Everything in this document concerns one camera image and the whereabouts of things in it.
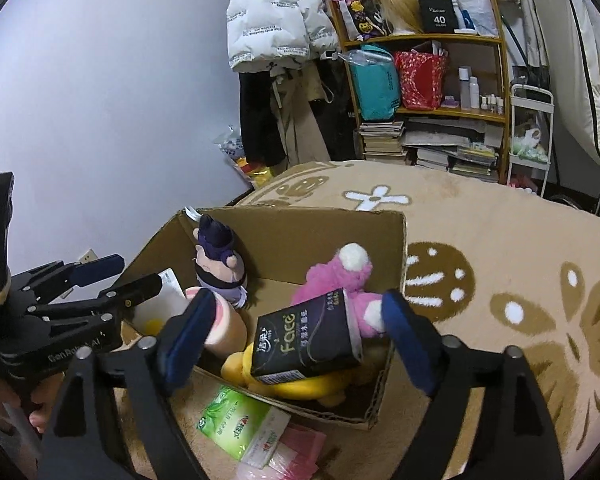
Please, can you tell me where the cream padded chair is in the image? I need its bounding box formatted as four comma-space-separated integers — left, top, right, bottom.
525, 0, 600, 181

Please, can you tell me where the white and green plastic bag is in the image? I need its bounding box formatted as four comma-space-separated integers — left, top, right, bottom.
511, 127, 548, 161

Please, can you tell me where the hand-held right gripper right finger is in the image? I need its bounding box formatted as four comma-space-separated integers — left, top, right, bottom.
381, 289, 566, 480

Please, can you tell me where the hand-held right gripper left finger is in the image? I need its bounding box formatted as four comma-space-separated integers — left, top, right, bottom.
39, 287, 218, 480

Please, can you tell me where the red bag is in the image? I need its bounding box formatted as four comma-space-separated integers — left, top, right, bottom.
394, 42, 448, 111

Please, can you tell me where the black box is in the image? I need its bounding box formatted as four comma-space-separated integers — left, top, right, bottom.
419, 0, 455, 35

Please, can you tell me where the cardboard box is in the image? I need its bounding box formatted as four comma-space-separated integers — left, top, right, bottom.
115, 206, 408, 431

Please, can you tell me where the pink face cushion plush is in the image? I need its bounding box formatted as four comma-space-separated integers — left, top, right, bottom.
185, 286, 247, 352

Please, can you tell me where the pink plastic packet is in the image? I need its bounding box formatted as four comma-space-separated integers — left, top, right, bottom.
237, 422, 328, 480

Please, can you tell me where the beige trench coat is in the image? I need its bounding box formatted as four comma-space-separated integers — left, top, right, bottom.
270, 67, 331, 166

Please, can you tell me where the wooden shelf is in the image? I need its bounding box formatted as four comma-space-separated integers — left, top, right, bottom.
329, 0, 512, 186

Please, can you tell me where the blonde wig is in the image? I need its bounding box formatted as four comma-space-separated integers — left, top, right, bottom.
374, 0, 423, 36

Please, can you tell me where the pile of colourful packets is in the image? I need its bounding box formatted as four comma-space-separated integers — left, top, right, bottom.
215, 127, 276, 191

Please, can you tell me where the black tissue pack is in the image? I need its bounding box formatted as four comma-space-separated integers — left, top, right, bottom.
250, 289, 366, 386

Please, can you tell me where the white puffer jacket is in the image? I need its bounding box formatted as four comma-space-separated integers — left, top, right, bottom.
227, 0, 341, 73

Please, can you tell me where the black cartoon printed bag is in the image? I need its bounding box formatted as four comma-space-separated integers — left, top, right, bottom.
330, 0, 381, 43

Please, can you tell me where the yellow plush pouch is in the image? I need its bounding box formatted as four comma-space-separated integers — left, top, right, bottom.
221, 345, 361, 407

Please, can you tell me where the purple-haired plush doll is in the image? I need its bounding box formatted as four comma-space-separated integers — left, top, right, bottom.
192, 214, 251, 310

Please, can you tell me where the person's left hand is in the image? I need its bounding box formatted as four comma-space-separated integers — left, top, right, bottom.
0, 377, 68, 436

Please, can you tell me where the teal bag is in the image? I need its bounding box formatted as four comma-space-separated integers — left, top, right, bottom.
350, 45, 402, 122

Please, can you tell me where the pink bear plush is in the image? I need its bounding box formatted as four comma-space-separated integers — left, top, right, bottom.
291, 242, 388, 341

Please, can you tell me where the white trolley cart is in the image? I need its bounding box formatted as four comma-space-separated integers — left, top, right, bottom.
505, 84, 555, 198

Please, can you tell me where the clear plastic bag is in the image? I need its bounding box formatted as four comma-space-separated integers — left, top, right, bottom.
341, 49, 396, 68

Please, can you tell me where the pile of books and papers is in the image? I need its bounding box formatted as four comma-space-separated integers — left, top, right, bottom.
402, 130, 503, 183

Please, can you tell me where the stack of books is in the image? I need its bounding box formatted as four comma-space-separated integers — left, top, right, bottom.
359, 121, 406, 165

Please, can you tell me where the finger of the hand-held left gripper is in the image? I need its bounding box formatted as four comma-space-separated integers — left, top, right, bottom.
27, 273, 163, 328
10, 255, 126, 306

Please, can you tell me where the green tissue pack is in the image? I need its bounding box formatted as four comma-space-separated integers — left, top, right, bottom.
196, 385, 291, 470

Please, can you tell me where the black coat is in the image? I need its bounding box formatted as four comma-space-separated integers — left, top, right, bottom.
240, 70, 286, 163

